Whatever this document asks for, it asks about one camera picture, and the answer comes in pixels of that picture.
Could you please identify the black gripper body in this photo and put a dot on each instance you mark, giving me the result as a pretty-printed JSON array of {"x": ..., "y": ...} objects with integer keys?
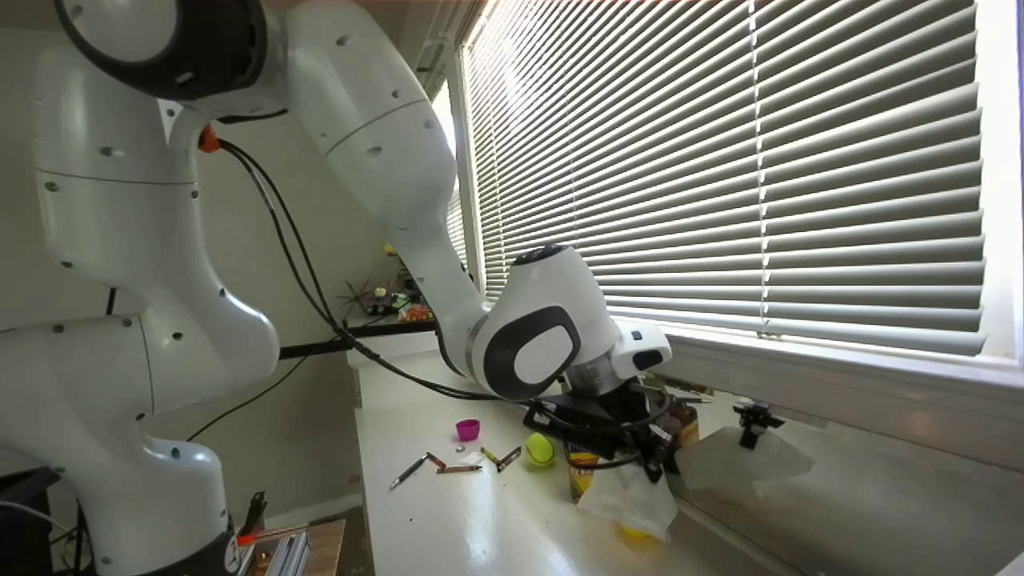
[{"x": 596, "y": 416}]

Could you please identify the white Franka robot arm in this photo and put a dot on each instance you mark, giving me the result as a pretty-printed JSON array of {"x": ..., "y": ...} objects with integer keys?
[{"x": 361, "y": 129}]

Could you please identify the yellow-green tennis ball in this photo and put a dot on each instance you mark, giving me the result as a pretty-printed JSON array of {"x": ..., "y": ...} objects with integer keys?
[{"x": 538, "y": 452}]

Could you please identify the small yellow cup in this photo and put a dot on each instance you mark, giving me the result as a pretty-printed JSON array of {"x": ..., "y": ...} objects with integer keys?
[{"x": 637, "y": 533}]

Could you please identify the black crayon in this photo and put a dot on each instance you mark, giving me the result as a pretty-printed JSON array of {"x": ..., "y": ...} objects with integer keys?
[{"x": 506, "y": 461}]

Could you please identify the small magenta cup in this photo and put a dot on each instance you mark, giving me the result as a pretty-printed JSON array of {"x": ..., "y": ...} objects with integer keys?
[{"x": 469, "y": 430}]

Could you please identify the brown crayon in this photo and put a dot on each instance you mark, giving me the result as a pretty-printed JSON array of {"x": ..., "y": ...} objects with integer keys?
[{"x": 463, "y": 468}]

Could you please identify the orange crayon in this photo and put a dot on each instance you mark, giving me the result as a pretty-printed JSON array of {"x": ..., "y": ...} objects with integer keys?
[{"x": 435, "y": 461}]

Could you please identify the black and silver pen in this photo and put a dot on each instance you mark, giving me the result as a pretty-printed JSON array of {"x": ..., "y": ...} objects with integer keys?
[{"x": 406, "y": 473}]

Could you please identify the white window sill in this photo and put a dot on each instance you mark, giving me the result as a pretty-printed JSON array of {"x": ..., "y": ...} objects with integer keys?
[{"x": 852, "y": 356}]

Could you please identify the black horizontal bar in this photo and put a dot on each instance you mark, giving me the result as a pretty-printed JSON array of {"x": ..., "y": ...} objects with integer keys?
[{"x": 321, "y": 343}]

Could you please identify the large white window blinds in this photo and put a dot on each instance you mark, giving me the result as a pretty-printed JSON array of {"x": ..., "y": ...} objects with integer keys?
[{"x": 802, "y": 162}]

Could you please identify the green and white books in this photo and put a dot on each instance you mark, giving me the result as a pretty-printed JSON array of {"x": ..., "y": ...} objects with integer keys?
[{"x": 272, "y": 553}]

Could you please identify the dark side stand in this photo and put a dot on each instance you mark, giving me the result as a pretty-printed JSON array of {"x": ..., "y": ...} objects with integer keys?
[{"x": 27, "y": 523}]

